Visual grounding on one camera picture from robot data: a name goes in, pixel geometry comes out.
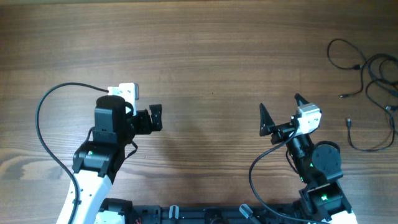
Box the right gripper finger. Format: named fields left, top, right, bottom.
left=259, top=103, right=276, bottom=136
left=294, top=93, right=309, bottom=106

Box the thin black usb cable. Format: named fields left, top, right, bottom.
left=326, top=38, right=398, bottom=97

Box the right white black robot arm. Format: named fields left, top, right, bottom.
left=259, top=94, right=357, bottom=223

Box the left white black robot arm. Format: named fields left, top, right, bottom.
left=57, top=95, right=162, bottom=223

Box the black mounting rail base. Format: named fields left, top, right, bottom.
left=99, top=198, right=312, bottom=224

